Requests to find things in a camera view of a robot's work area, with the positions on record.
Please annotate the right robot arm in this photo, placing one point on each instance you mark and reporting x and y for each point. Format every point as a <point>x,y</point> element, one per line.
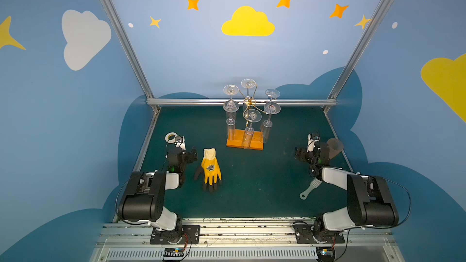
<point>370,203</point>

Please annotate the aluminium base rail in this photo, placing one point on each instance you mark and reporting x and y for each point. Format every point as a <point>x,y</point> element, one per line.
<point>244,240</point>

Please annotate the white plastic brush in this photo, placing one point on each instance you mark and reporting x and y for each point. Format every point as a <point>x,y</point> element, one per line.
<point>314,184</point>

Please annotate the right controller board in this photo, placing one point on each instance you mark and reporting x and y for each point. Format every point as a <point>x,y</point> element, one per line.
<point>325,254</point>

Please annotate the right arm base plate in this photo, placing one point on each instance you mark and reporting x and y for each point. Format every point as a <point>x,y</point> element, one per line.
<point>305,234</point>

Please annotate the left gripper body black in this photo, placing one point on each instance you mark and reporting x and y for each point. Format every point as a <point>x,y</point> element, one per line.
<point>190,156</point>

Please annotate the left aluminium frame post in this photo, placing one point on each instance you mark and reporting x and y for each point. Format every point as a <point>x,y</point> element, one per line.
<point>119,29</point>

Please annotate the gold wire glass rack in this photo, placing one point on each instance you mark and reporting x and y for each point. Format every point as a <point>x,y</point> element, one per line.
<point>257,138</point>

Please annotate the aluminium frame post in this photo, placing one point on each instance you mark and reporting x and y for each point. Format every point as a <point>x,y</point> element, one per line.
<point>377,17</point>
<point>119,29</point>

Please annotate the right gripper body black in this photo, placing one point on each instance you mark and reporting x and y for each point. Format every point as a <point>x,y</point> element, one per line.
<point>300,154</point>

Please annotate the white tape roll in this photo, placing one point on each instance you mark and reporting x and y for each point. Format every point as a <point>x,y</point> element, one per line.
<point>171,137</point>

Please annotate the translucent brown plastic cup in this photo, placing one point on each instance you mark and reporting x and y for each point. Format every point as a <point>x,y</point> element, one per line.
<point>335,147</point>

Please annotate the yellow black work glove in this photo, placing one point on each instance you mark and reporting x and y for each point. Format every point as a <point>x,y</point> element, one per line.
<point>210,169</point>

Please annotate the clear flute glass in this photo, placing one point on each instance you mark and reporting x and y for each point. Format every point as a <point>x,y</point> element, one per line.
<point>231,125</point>
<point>271,107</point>
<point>250,86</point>
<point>251,116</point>
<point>231,105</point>
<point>266,128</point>

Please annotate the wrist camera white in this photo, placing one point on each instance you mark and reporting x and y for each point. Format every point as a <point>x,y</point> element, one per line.
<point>312,139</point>
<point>179,141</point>

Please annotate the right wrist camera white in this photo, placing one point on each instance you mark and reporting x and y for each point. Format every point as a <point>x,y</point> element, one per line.
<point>312,139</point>

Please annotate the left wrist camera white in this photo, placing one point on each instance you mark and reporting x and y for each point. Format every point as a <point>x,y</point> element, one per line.
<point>179,141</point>

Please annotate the right aluminium frame post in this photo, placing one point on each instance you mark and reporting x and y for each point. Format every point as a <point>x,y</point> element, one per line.
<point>377,17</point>

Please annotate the left controller board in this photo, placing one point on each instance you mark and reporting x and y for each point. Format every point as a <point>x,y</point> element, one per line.
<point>173,254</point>

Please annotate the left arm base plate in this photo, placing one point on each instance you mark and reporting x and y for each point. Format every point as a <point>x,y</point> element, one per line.
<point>189,234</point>

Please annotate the controller board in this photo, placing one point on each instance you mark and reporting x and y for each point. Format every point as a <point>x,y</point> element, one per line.
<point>173,254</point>
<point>325,254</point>

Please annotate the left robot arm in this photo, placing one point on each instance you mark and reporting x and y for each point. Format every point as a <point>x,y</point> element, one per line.
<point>143,201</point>

